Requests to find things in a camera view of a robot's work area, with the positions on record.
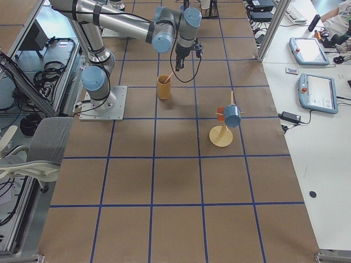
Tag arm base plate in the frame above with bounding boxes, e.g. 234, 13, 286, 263
79, 85, 128, 121
102, 27, 145, 40

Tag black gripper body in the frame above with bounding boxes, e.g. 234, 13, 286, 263
175, 43, 192, 62

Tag teach pendant far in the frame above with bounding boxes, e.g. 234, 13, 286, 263
289, 37, 330, 66

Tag teach pendant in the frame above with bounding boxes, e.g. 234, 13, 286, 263
289, 37, 330, 66
297, 73, 338, 114

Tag brown paper table cover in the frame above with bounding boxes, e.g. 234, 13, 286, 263
39, 1, 318, 262

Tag black wire mug rack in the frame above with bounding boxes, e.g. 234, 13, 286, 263
200, 0, 219, 19

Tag dark blue hanging mug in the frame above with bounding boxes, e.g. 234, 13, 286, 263
223, 104, 241, 128

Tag pink chopstick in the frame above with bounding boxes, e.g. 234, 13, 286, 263
164, 72, 174, 84

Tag black power adapter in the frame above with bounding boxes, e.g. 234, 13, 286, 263
278, 111, 301, 124

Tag teach pendant near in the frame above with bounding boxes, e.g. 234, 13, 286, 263
297, 73, 338, 114

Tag wooden mug tree stand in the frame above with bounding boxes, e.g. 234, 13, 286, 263
209, 91, 244, 147

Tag orange hanging mug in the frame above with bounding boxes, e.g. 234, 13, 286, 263
216, 107, 224, 122

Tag yellow cylindrical chopstick holder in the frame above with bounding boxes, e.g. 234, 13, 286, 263
157, 74, 172, 100

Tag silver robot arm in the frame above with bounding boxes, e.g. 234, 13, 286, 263
51, 1, 203, 115

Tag white mug upper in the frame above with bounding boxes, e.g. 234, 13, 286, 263
199, 0, 211, 10

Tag grey office chair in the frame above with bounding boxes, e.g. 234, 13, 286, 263
1, 117, 73, 193

